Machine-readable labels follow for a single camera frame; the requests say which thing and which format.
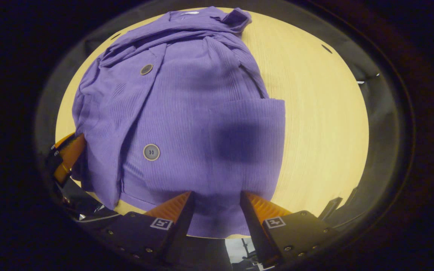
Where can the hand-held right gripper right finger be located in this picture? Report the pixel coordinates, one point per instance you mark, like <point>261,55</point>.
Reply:
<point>252,229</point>

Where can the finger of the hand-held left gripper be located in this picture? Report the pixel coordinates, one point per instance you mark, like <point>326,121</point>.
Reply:
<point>70,154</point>

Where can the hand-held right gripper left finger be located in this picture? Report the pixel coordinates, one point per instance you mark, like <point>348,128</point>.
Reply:
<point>181,229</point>

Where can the purple jacket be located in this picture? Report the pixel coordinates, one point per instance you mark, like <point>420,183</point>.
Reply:
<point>187,113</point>

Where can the dark metal stand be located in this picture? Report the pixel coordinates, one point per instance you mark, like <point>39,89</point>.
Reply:
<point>248,254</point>

